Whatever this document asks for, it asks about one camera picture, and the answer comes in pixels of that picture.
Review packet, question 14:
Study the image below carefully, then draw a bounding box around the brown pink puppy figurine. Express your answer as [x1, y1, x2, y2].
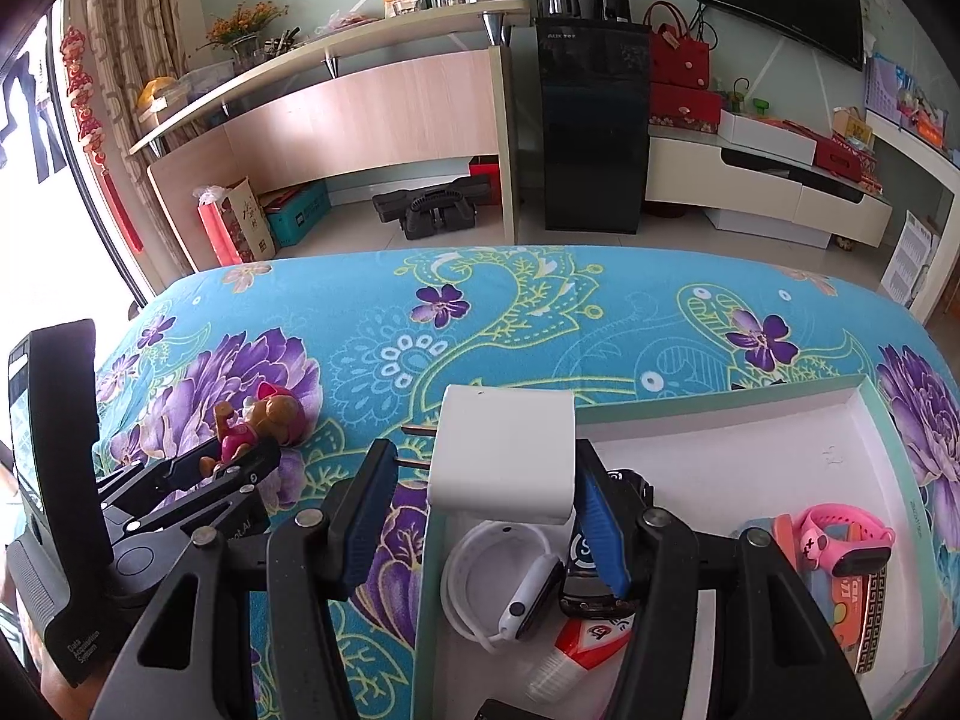
[199, 382, 308, 478]

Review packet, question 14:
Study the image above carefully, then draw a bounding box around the orange carrot knife toy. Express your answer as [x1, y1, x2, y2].
[827, 575, 869, 653]

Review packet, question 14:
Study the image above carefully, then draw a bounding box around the pink kids smartwatch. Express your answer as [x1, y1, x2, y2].
[794, 504, 896, 578]

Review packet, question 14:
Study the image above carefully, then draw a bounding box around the gold black patterned lighter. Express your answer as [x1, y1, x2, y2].
[854, 569, 887, 674]

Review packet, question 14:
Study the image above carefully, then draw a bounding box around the red white glue bottle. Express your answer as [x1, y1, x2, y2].
[526, 614, 635, 704]

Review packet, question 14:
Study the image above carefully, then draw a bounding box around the black toy car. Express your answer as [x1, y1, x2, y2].
[558, 458, 654, 619]

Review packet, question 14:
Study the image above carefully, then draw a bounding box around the white square charger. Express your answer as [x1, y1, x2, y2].
[397, 385, 576, 525]

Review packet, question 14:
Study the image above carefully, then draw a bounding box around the orange blue naer toy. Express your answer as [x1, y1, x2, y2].
[737, 514, 827, 572]

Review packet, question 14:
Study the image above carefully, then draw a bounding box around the black plug adapter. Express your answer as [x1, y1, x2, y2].
[473, 699, 550, 720]

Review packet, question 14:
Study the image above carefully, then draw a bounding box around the floral blue tablecloth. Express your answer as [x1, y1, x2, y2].
[81, 242, 960, 720]

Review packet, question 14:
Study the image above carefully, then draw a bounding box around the teal shallow cardboard tray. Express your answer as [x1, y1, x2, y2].
[412, 377, 952, 718]

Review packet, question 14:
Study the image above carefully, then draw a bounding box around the red gift bag on floor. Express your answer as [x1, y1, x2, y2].
[194, 177, 277, 266]

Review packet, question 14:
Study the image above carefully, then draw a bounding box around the teal storage crate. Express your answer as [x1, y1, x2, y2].
[260, 181, 331, 249]

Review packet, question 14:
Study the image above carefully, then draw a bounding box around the black bag on floor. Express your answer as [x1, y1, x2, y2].
[373, 176, 491, 241]

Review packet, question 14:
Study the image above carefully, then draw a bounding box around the wooden shelf desk unit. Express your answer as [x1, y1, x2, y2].
[132, 0, 532, 271]

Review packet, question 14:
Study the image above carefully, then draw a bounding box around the red hanging knot decoration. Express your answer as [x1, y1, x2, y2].
[60, 26, 143, 254]

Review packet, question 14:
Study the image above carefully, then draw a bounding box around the yellow flower bouquet vase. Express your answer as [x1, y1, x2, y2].
[205, 0, 288, 73]

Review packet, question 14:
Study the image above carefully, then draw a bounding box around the white tv stand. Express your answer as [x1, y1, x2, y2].
[646, 127, 892, 247]

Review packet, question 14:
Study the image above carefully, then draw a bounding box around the white flat box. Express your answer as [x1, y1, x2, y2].
[718, 110, 817, 166]

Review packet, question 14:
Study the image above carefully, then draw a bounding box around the white side desk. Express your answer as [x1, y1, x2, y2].
[866, 110, 958, 323]

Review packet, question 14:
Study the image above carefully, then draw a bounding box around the black water dispenser cabinet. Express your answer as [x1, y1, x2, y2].
[535, 0, 651, 234]

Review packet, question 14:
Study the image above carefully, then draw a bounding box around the red gift box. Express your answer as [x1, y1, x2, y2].
[649, 83, 722, 133]

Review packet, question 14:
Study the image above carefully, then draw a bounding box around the red handbag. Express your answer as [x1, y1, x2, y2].
[643, 0, 709, 91]

